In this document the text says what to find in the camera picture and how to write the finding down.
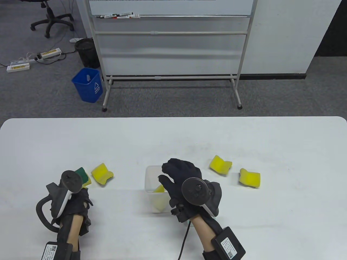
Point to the black office chair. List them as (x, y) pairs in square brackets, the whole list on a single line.
[(50, 20)]

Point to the red whiteboard marker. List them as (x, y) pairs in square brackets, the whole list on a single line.
[(122, 17), (135, 16)]

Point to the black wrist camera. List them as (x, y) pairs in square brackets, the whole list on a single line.
[(177, 212), (86, 226)]

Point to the black wrist sensor box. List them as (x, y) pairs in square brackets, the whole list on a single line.
[(229, 243), (55, 252)]

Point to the white power strips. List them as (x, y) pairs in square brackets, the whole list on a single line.
[(30, 57)]

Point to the person's right forearm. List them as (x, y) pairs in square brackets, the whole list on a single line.
[(202, 233)]

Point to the person's left hand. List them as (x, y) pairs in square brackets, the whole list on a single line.
[(78, 203)]

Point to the white scrap in bin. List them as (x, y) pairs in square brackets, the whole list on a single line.
[(88, 77)]

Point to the clear plastic airtight container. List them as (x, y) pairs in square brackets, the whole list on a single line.
[(151, 176)]

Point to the black mesh wastebasket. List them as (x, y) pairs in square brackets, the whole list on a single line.
[(86, 54)]

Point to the yellow green scouring sponge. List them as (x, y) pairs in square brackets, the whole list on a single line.
[(86, 176), (100, 173), (250, 178), (159, 188), (220, 165)]

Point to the person's left forearm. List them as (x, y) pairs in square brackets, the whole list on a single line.
[(73, 230)]

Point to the white mobile whiteboard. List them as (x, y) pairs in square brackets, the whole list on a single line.
[(173, 54)]

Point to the black whiteboard marker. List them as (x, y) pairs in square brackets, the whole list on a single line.
[(119, 14), (107, 16)]

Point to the blue plastic bin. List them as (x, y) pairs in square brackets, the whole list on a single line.
[(88, 92)]

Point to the white power strip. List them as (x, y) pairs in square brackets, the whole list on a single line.
[(51, 53), (18, 67)]

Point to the person's right hand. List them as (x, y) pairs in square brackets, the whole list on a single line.
[(176, 173)]

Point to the black tracking controller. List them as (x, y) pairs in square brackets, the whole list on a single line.
[(71, 181), (195, 191)]

